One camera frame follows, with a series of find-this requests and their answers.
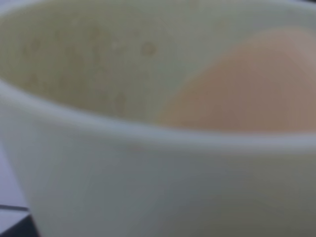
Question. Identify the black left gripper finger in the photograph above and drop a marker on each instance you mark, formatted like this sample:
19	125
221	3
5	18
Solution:
24	228

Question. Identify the pale yellow plastic cup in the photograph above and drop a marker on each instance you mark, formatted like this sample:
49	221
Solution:
82	83

